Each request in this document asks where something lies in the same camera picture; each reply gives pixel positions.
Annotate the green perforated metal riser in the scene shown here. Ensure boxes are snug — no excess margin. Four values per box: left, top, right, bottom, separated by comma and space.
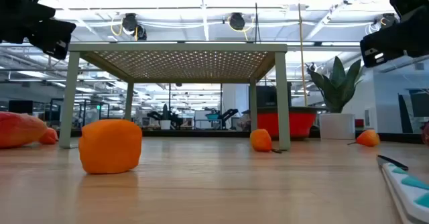
59, 42, 291, 151

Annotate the orange toy mandarin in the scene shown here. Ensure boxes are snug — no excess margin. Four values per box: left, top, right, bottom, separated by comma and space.
78, 118, 143, 175

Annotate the small orange toy pepper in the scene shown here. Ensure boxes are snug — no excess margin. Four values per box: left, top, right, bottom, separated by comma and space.
249, 128, 283, 154
38, 127, 60, 146
347, 129, 381, 148

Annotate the dark red toy pomegranate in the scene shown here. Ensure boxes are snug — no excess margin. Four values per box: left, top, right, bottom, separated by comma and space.
421, 122, 429, 147

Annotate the black aluminium rig frame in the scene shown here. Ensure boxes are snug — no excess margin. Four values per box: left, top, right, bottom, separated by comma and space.
56, 129, 429, 144

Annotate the snake plant in white pot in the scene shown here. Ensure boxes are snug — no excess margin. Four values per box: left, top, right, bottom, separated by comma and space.
306, 55, 366, 140

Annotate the knife with white teal handle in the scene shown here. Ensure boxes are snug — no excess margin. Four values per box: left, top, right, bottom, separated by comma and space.
376, 154, 429, 224

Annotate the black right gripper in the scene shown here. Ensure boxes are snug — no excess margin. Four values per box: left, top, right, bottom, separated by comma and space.
360, 5, 429, 68

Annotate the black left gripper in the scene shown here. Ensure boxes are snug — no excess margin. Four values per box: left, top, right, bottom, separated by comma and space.
0, 0, 77, 60

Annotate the dark background monitor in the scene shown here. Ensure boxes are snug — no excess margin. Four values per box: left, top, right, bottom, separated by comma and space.
256, 82, 292, 109
8, 99, 34, 115

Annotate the red collapsible bowl grey rim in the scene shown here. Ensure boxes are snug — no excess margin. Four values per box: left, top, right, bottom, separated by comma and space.
249, 105, 318, 140

